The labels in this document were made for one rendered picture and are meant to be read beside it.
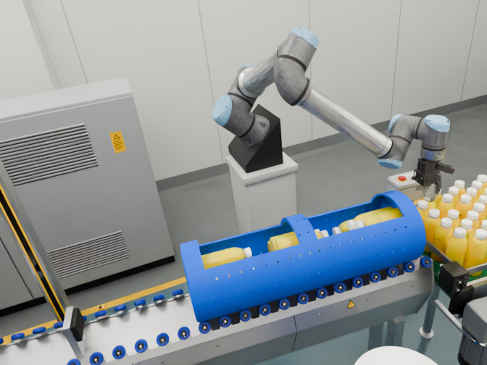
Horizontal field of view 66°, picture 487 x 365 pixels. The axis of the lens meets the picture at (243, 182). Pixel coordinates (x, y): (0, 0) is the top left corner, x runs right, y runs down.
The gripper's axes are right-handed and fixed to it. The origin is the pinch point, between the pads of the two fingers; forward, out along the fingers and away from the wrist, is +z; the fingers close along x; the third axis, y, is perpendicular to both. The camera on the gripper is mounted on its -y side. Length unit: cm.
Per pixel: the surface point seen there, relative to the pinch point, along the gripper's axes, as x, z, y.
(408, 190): -11.0, 2.2, 2.5
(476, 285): 35.4, 19.2, 4.1
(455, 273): 35.4, 8.8, 15.6
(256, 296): 27, 1, 89
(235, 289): 26, -4, 95
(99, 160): -128, 4, 152
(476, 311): 42.9, 23.1, 10.2
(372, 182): -178, 109, -88
